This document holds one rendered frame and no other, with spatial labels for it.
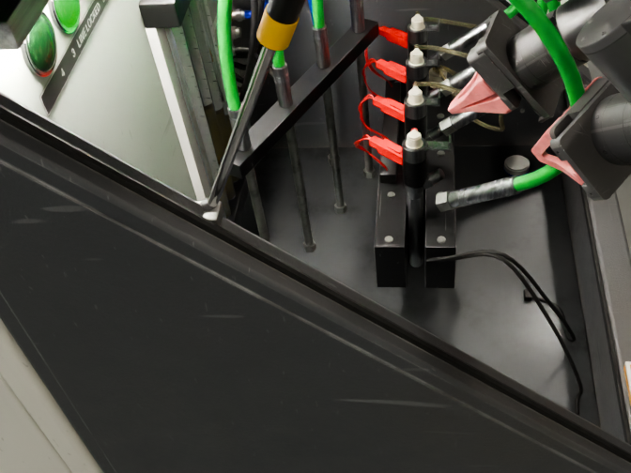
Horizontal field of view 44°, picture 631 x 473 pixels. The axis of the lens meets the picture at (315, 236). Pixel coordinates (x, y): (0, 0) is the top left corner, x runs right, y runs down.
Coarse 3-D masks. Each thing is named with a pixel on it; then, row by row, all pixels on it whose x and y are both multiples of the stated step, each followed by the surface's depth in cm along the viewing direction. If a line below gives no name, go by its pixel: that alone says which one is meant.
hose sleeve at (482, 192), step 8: (512, 176) 75; (480, 184) 78; (488, 184) 77; (496, 184) 76; (504, 184) 75; (512, 184) 75; (456, 192) 80; (464, 192) 79; (472, 192) 78; (480, 192) 77; (488, 192) 77; (496, 192) 76; (504, 192) 75; (512, 192) 75; (448, 200) 80; (456, 200) 80; (464, 200) 79; (472, 200) 78; (480, 200) 78; (488, 200) 78
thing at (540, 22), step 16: (224, 0) 76; (512, 0) 61; (528, 0) 61; (224, 16) 78; (528, 16) 61; (544, 16) 61; (224, 32) 80; (544, 32) 62; (224, 48) 81; (560, 48) 62; (224, 64) 83; (560, 64) 63; (224, 80) 85; (576, 80) 63; (576, 96) 64; (528, 176) 73; (544, 176) 72
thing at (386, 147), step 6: (372, 138) 94; (378, 138) 94; (372, 144) 94; (378, 144) 93; (384, 144) 93; (390, 144) 93; (396, 144) 93; (378, 150) 94; (384, 150) 93; (390, 150) 92; (396, 150) 92; (384, 156) 94; (390, 156) 93; (396, 156) 92; (402, 162) 92
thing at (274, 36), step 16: (272, 0) 41; (288, 0) 40; (304, 0) 41; (272, 16) 41; (288, 16) 41; (256, 32) 43; (272, 32) 42; (288, 32) 42; (272, 48) 43; (256, 64) 45; (256, 80) 45; (256, 96) 46; (240, 112) 48; (240, 128) 48; (240, 144) 50; (224, 160) 51; (224, 176) 52; (208, 208) 54
